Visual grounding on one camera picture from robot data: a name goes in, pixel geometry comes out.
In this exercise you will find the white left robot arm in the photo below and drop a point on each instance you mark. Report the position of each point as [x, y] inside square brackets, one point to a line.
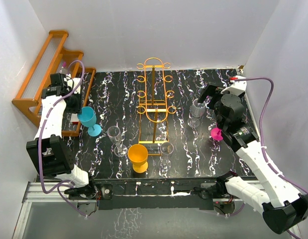
[48, 152]

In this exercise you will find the orange plastic wine glass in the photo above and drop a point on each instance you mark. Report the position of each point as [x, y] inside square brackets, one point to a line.
[138, 155]

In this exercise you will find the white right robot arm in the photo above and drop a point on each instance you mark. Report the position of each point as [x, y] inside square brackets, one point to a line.
[281, 203]

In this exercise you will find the gold wire glass rack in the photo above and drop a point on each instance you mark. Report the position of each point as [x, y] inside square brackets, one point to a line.
[155, 110]

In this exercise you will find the magenta plastic wine glass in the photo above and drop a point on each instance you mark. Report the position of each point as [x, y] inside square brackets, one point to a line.
[216, 134]

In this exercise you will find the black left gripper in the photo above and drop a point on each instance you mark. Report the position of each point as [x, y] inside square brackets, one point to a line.
[77, 109]

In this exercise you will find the wooden stepped shelf rack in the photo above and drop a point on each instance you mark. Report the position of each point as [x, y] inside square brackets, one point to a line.
[49, 60]

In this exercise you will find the clear flute glass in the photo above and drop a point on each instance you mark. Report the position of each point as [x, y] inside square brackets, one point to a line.
[114, 134]

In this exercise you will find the grey clear wine glass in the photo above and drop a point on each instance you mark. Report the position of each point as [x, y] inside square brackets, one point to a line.
[196, 110]

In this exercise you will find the clear wine glass front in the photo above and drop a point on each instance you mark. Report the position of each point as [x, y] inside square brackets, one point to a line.
[166, 151]

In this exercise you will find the pink cap marker pen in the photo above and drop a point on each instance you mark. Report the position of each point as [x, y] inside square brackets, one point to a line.
[63, 69]

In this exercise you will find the blue plastic wine glass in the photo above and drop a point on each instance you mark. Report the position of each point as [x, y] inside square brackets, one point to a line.
[88, 119]

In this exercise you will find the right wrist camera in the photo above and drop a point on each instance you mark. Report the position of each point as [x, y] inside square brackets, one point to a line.
[237, 86]

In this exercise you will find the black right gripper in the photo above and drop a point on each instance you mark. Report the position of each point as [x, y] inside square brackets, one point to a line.
[210, 90]

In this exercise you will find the red white small block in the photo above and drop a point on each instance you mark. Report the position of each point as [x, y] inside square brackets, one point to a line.
[74, 122]

